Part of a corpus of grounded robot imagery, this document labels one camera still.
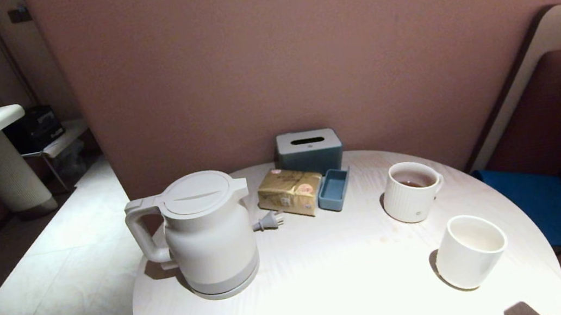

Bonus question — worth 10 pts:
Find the white electric kettle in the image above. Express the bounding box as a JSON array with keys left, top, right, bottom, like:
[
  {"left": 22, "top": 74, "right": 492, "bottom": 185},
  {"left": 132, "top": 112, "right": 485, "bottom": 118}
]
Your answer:
[{"left": 120, "top": 164, "right": 265, "bottom": 312}]

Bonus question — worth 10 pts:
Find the small white side table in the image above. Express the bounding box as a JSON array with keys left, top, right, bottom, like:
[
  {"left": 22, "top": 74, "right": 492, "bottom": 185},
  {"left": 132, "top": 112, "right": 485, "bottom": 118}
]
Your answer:
[{"left": 17, "top": 117, "right": 98, "bottom": 198}]

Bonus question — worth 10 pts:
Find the blue seat cushion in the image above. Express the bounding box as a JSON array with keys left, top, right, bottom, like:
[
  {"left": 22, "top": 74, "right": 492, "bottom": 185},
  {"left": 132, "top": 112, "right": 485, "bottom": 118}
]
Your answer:
[{"left": 472, "top": 158, "right": 561, "bottom": 260}]

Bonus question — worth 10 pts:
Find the white kettle lid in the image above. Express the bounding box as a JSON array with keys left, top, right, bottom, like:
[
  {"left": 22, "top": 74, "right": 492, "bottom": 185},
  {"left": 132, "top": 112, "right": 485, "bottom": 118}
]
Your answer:
[{"left": 157, "top": 167, "right": 237, "bottom": 222}]

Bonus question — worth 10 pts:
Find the plain white cup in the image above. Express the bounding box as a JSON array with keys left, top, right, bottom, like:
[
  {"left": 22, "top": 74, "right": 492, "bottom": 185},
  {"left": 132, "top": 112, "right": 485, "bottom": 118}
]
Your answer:
[{"left": 429, "top": 209, "right": 513, "bottom": 294}]

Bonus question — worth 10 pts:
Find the ribbed white basin pedestal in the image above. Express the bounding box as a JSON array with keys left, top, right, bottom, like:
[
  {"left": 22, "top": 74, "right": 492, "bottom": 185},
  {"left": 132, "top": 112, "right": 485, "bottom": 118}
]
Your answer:
[{"left": 0, "top": 125, "right": 59, "bottom": 220}]

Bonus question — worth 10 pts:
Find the black box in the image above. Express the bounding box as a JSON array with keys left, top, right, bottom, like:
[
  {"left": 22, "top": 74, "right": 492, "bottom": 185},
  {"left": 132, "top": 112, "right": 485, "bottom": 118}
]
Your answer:
[{"left": 4, "top": 103, "right": 68, "bottom": 157}]

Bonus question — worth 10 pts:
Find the gold tissue packet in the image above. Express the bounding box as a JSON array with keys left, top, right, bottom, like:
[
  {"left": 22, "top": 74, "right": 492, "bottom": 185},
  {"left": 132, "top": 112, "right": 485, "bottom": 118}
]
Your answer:
[{"left": 253, "top": 162, "right": 328, "bottom": 225}]

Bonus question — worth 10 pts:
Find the ribbed white mug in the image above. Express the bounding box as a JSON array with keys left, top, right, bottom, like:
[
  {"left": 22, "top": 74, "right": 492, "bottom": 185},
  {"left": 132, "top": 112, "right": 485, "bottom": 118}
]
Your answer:
[{"left": 378, "top": 157, "right": 449, "bottom": 227}]

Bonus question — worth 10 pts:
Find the grey power plug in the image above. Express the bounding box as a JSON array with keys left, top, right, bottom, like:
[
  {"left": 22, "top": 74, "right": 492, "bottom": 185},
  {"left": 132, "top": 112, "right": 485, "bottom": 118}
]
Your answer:
[{"left": 251, "top": 209, "right": 286, "bottom": 233}]

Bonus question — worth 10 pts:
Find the grey kettle base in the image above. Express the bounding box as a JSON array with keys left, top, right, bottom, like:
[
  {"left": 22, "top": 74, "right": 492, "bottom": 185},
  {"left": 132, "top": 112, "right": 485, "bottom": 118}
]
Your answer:
[{"left": 189, "top": 264, "right": 265, "bottom": 304}]

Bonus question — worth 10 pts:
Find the grey-blue tissue box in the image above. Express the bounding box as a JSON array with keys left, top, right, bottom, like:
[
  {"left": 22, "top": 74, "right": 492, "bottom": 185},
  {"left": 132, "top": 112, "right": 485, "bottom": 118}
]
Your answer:
[{"left": 275, "top": 126, "right": 347, "bottom": 182}]

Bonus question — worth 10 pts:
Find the brown upholstered bench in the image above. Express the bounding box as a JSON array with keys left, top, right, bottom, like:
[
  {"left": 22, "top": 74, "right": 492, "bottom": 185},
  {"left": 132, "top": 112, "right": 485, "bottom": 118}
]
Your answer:
[{"left": 445, "top": 3, "right": 561, "bottom": 246}]

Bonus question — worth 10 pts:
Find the small blue tray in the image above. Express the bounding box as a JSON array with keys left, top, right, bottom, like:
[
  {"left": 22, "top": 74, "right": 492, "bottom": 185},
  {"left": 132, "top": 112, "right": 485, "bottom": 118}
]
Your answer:
[{"left": 314, "top": 166, "right": 355, "bottom": 214}]

